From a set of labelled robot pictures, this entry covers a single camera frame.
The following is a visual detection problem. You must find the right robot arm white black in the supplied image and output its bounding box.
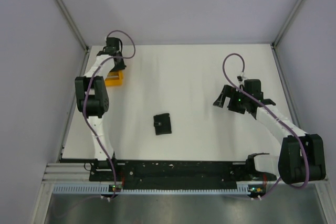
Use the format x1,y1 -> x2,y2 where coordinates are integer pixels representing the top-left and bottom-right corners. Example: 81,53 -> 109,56
213,79 -> 326,185

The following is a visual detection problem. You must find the aluminium frame post right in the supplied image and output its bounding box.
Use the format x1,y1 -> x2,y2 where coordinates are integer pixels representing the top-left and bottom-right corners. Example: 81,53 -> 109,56
271,0 -> 322,48

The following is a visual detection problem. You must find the yellow plastic bin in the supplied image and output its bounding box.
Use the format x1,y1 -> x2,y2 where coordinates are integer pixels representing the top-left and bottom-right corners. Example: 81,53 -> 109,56
104,70 -> 123,87

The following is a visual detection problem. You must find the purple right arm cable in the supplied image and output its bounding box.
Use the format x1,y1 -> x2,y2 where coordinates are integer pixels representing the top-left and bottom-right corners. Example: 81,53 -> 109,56
223,54 -> 311,201

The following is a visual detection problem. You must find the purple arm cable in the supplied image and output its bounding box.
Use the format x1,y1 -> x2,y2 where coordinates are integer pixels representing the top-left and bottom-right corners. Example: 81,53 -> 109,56
81,30 -> 136,201
223,54 -> 311,201

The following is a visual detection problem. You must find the grey slotted cable duct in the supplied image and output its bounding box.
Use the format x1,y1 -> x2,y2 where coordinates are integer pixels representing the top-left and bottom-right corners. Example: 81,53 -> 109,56
52,184 -> 265,195

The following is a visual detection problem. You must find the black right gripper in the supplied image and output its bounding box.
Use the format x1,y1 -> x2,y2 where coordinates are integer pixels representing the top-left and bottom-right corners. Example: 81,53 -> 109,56
213,85 -> 249,114

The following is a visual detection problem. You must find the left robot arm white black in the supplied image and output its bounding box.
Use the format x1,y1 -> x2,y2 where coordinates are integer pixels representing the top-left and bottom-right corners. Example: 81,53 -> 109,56
75,37 -> 122,161

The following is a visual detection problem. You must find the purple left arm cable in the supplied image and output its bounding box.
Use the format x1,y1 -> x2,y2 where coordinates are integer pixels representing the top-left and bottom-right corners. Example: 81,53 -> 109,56
81,30 -> 136,201

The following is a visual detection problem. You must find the aluminium frame post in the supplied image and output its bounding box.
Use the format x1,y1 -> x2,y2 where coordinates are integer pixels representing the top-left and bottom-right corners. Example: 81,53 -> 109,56
271,0 -> 322,48
54,0 -> 89,51

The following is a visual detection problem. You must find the aluminium frame post left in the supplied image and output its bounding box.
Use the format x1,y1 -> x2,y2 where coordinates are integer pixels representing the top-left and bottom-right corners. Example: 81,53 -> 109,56
54,0 -> 89,51

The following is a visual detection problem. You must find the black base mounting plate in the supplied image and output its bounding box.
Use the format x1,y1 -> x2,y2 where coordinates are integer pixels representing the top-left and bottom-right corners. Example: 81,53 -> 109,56
89,159 -> 277,190

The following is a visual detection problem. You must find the black leather card holder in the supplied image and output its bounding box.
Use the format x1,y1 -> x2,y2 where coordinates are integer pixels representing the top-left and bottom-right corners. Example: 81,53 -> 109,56
153,113 -> 172,135

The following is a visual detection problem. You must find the aluminium frame rail front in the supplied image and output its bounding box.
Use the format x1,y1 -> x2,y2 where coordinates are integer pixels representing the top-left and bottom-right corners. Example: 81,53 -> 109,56
41,163 -> 330,183

